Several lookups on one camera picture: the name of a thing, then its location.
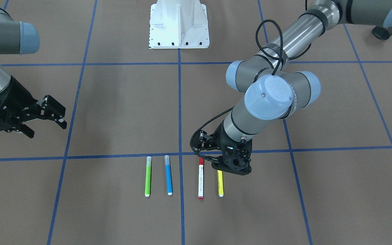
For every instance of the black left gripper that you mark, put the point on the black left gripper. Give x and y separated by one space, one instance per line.
220 139

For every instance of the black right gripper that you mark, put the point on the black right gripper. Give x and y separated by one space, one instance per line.
16 99

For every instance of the red and white marker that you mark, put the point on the red and white marker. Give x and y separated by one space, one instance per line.
201 178

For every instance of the blue marker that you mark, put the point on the blue marker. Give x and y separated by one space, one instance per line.
168 175

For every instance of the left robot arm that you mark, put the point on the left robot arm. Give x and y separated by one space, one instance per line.
271 94

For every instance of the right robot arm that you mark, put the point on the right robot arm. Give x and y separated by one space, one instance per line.
16 37

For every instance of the yellow marker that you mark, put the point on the yellow marker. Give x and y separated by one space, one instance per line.
220 183

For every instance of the green marker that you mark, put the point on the green marker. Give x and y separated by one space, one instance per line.
148 177

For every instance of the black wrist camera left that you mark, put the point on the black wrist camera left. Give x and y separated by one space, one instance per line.
201 141

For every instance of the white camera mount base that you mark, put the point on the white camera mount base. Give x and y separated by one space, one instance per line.
178 24

